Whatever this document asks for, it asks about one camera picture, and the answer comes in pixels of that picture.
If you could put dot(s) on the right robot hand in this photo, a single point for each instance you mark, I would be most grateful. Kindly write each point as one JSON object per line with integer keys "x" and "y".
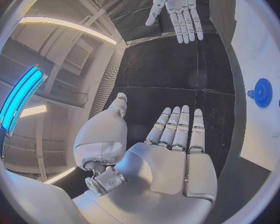
{"x": 180, "y": 13}

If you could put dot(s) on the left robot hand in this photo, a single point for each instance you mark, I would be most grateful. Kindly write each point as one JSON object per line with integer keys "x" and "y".
{"x": 168, "y": 181}

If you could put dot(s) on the white task board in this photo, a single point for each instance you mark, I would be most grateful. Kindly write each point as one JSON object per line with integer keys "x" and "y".
{"x": 259, "y": 100}

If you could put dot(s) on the small blue gear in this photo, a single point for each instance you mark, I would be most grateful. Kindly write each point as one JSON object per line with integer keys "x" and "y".
{"x": 251, "y": 93}

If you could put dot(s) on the glowing light bar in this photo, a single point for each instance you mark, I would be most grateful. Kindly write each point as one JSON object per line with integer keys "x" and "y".
{"x": 20, "y": 99}

